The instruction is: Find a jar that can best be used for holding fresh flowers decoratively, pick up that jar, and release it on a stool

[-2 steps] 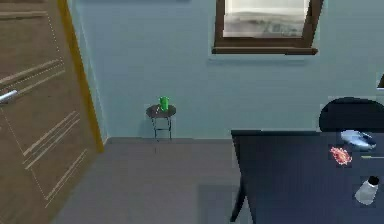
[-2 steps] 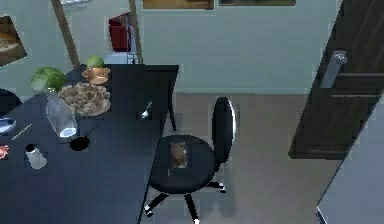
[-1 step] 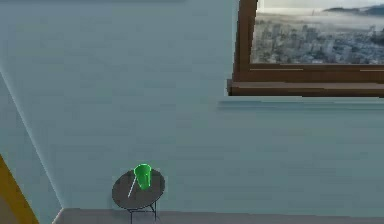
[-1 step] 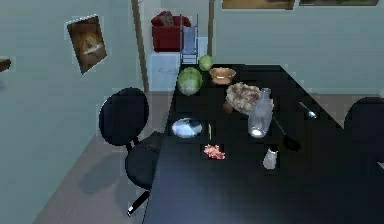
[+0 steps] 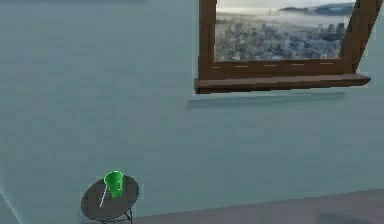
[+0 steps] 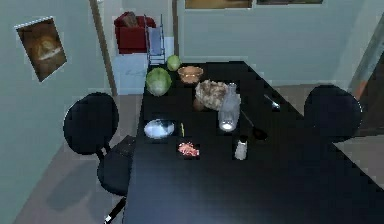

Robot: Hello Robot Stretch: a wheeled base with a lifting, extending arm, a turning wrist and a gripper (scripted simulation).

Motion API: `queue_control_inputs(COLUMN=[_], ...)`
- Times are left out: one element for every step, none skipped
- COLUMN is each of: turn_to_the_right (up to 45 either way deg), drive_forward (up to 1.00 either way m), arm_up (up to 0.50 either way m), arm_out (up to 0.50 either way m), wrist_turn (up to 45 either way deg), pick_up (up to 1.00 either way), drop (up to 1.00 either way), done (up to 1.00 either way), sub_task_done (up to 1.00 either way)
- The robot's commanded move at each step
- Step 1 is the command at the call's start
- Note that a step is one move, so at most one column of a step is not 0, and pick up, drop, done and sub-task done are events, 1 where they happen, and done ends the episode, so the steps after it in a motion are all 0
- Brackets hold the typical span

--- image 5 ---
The brown framed window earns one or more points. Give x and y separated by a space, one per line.
276 70

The green glass vase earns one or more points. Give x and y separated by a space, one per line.
114 183

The thin white stick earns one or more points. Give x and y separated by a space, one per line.
103 197

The round dark grey side table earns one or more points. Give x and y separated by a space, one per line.
96 203

